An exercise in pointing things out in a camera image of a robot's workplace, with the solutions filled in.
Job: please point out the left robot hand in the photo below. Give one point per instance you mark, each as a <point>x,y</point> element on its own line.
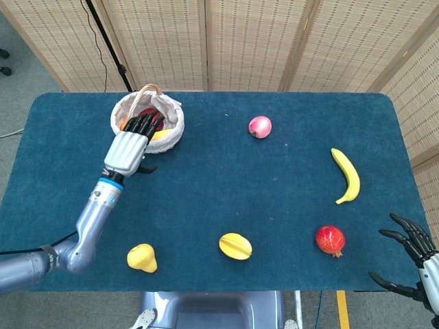
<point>127,150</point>

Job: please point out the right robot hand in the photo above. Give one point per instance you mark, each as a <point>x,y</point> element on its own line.
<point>428,264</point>

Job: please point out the orange fruit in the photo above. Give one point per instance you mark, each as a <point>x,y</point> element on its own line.
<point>122,125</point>

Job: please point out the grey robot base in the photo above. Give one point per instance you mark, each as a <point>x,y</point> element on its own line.
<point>212,310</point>

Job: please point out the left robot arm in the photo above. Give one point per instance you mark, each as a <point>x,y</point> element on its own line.
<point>89,226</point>

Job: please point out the wicker basket with cloth liner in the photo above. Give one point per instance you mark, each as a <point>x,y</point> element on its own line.
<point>171,118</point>

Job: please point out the red pomegranate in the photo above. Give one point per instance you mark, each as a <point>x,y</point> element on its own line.
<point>330,240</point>

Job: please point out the yellow banana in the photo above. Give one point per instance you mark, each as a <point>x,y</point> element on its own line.
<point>350,174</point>

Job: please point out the red apple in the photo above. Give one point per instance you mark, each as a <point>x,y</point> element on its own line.
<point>149,110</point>

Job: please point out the blue table cloth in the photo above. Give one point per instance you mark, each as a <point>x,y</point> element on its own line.
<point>223,185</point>

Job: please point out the black stand pole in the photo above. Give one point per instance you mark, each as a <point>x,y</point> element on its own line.
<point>109,44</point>

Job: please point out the yellow pear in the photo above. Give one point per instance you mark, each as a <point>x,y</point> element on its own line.
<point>141,258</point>

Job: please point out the pink peach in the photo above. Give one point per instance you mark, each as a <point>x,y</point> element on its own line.
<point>260,127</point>

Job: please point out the yellow starfruit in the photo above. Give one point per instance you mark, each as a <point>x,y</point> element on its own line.
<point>236,246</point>

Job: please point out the black chair wheels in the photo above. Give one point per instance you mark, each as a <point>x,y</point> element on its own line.
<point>5,71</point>

